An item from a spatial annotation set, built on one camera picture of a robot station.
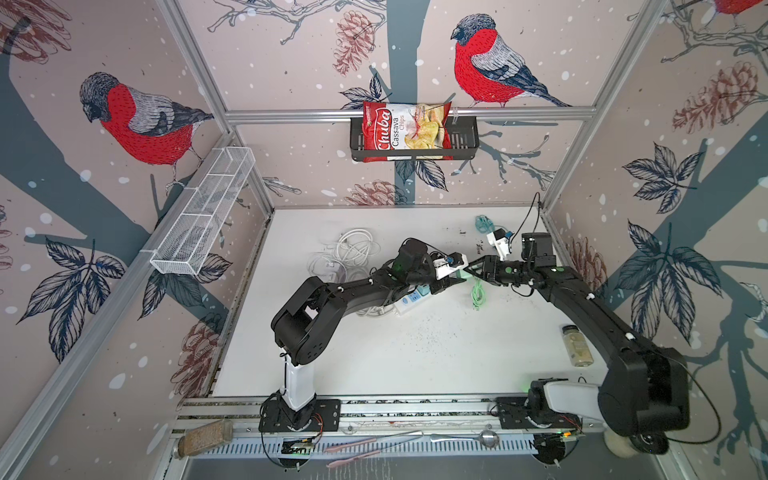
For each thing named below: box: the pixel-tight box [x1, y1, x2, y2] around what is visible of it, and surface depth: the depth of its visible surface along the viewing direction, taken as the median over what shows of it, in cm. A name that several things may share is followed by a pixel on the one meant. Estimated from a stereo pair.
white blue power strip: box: [393, 290, 431, 315], surface depth 94 cm
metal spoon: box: [429, 430, 500, 448], surface depth 70 cm
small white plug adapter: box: [311, 256, 347, 283], surface depth 97 cm
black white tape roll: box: [603, 423, 655, 458], surface depth 67 cm
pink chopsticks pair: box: [325, 438, 381, 468], surface depth 71 cm
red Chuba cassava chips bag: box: [362, 101, 454, 163], surface depth 90 cm
